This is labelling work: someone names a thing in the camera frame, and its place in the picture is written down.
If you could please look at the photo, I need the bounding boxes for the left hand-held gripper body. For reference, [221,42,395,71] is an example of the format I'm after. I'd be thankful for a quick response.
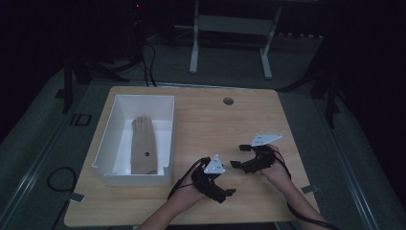
[191,153,227,204]

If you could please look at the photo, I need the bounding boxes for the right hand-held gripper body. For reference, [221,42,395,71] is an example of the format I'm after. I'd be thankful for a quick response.
[241,133,283,174]

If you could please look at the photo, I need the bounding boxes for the beige knit glove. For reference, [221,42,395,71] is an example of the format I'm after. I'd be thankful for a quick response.
[130,116,159,175]

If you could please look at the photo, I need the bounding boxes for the white plastic box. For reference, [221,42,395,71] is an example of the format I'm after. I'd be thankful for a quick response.
[91,93,176,188]

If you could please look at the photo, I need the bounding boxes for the person's right hand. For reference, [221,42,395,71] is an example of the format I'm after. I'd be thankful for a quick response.
[259,144,294,194]

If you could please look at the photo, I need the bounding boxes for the person's left hand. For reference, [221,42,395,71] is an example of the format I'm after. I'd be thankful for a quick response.
[168,177,209,211]

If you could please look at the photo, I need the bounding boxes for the grey tape piece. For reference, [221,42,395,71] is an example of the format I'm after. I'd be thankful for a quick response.
[67,191,86,204]
[301,184,321,195]

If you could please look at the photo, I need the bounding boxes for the black stand with angled legs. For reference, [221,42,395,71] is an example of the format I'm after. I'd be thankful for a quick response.
[277,32,342,129]

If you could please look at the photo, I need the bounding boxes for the black tripod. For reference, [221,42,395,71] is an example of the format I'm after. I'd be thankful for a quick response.
[55,51,130,115]

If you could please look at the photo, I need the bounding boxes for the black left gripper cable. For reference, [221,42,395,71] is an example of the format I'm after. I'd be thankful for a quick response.
[167,158,205,201]

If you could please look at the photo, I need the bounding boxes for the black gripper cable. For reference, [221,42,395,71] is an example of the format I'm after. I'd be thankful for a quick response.
[167,158,205,201]
[272,148,343,230]

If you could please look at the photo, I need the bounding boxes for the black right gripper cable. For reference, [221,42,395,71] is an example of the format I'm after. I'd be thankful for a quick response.
[272,148,343,230]

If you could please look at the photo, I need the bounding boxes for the aluminium floor rail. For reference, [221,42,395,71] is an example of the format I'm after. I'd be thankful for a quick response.
[0,116,75,226]
[315,95,381,230]

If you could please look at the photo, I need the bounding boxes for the black hanging cables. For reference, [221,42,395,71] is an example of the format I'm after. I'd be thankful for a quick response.
[139,40,158,88]

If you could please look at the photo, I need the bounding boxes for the white metal stand frame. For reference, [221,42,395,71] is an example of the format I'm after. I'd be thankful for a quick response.
[189,0,283,81]

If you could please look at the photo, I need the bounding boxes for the looped black floor cable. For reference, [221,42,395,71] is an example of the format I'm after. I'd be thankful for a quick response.
[46,166,78,194]

